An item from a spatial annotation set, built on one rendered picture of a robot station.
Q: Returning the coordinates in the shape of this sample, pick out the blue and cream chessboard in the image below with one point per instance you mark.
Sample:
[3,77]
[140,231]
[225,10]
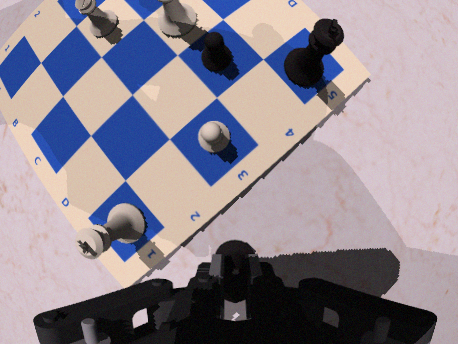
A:
[112,120]

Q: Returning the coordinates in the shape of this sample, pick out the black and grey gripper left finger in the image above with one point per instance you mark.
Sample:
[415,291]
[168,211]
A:
[108,319]

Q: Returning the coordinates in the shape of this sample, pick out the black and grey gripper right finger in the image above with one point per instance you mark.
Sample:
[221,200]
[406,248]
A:
[363,318]

